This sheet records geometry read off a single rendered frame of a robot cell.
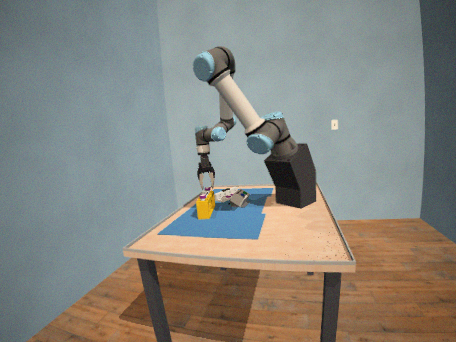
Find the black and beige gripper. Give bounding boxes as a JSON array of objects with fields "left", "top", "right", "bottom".
[{"left": 197, "top": 152, "right": 215, "bottom": 190}]

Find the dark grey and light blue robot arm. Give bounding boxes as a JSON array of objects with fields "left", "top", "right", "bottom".
[{"left": 193, "top": 46, "right": 298, "bottom": 160}]

